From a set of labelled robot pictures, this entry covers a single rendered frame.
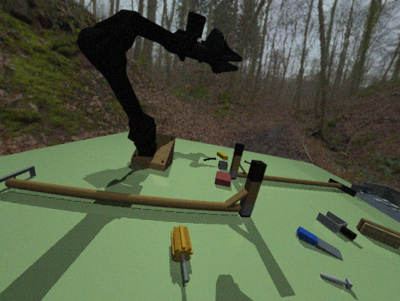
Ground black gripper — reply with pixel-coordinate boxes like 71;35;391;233
195;34;243;74

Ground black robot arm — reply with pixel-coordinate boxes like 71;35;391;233
77;9;206;157

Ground blue-handled knife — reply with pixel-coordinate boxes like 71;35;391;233
297;227;342;260

